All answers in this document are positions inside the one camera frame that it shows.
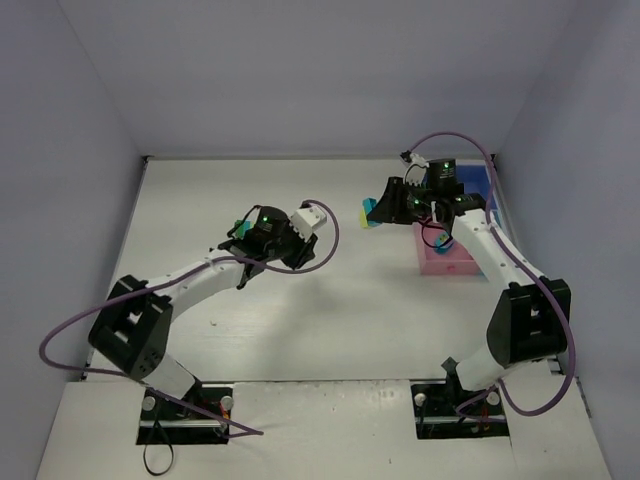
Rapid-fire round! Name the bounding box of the teal oval lego piece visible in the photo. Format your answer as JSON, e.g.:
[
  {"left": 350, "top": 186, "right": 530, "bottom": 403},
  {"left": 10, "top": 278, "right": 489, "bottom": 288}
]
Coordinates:
[{"left": 433, "top": 232, "right": 454, "bottom": 255}]

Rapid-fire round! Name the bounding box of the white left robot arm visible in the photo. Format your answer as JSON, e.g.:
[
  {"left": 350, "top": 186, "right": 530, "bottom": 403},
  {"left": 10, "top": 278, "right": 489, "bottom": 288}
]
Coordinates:
[{"left": 88, "top": 201, "right": 327, "bottom": 401}]

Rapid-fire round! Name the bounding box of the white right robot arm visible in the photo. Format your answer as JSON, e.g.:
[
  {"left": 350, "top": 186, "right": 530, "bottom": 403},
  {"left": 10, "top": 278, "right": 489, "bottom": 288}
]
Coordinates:
[{"left": 367, "top": 152, "right": 571, "bottom": 391}]

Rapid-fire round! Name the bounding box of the cyan yellow lego stack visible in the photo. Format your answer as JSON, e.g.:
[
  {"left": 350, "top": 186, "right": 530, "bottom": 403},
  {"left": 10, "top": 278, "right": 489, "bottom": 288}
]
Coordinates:
[{"left": 359, "top": 197, "right": 382, "bottom": 231}]

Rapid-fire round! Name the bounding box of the pink plastic bin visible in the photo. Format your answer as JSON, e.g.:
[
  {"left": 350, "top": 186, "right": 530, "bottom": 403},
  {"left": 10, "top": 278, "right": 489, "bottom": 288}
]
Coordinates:
[{"left": 413, "top": 223, "right": 481, "bottom": 276}]

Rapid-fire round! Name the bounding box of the light blue plastic bin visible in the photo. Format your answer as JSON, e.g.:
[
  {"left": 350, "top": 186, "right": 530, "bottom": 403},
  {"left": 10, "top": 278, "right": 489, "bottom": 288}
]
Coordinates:
[{"left": 492, "top": 209, "right": 502, "bottom": 227}]

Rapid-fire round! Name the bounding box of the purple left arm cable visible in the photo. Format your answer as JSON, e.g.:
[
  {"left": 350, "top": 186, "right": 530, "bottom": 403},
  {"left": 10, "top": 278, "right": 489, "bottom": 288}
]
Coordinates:
[{"left": 39, "top": 199, "right": 341, "bottom": 437}]

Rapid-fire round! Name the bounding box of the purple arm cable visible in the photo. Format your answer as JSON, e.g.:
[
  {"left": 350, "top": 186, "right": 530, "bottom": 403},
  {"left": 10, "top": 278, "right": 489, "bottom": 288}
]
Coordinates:
[
  {"left": 39, "top": 199, "right": 341, "bottom": 437},
  {"left": 404, "top": 132, "right": 576, "bottom": 426}
]

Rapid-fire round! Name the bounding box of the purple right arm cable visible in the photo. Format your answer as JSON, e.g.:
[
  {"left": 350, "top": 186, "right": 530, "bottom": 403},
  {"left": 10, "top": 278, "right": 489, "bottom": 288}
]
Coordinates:
[{"left": 404, "top": 132, "right": 576, "bottom": 426}]

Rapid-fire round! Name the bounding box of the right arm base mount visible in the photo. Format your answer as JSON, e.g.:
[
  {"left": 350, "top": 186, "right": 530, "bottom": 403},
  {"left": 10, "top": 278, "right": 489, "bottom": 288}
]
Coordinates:
[{"left": 410, "top": 382, "right": 510, "bottom": 440}]

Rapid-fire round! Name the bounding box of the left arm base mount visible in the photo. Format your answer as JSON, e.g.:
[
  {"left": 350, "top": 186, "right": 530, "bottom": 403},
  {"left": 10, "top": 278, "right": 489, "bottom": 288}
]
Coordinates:
[{"left": 136, "top": 384, "right": 233, "bottom": 446}]

